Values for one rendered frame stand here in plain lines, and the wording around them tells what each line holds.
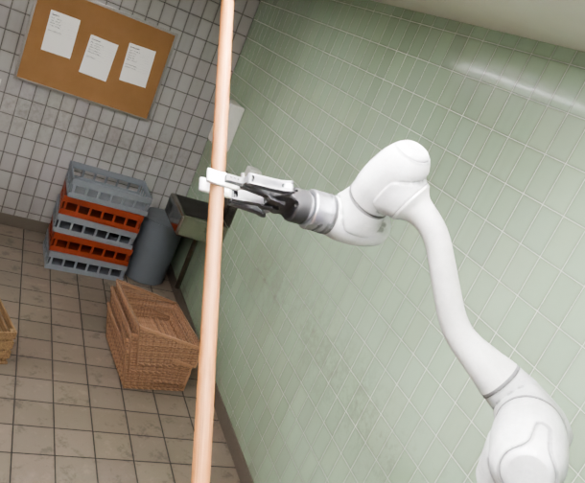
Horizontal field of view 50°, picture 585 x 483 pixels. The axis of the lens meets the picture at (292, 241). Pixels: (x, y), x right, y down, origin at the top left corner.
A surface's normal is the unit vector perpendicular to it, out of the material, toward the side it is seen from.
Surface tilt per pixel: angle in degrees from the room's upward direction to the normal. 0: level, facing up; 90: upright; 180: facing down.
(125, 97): 90
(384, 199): 113
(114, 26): 90
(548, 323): 90
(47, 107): 90
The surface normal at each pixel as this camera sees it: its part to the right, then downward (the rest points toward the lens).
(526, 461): -0.33, 0.12
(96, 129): 0.33, 0.43
